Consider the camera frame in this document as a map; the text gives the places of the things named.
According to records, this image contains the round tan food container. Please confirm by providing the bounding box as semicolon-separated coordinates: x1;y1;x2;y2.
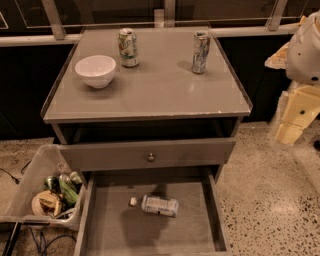
31;190;62;217

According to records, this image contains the white blue slim can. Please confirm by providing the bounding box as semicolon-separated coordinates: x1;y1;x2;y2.
192;31;211;74

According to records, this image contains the blue plastic water bottle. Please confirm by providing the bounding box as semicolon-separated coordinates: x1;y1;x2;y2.
129;195;179;217

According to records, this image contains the green chip bag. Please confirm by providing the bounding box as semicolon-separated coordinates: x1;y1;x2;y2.
59;180;78;207

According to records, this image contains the clear plastic bin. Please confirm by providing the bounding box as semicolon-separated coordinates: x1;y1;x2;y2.
1;145;85;231

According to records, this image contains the grey open middle drawer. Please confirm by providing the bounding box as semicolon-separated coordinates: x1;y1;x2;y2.
74;167;232;256

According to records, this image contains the grey top drawer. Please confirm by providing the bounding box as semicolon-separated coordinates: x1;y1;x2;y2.
61;138;235;171

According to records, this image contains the white ceramic bowl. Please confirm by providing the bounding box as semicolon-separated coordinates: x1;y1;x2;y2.
75;55;116;89

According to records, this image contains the green soda can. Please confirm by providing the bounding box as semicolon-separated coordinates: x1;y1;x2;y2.
118;28;139;68

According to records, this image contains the grey cabinet with glass top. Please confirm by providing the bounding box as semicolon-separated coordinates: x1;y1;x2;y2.
39;26;253;183

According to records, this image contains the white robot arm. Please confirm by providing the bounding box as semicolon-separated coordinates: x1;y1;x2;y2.
265;10;320;144

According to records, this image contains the metal window rail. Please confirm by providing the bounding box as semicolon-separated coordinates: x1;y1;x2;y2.
0;0;320;48

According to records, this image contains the brass drawer knob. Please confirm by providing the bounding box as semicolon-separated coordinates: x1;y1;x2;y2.
147;152;156;162

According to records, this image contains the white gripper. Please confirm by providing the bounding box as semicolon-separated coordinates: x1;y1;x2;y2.
275;85;320;144

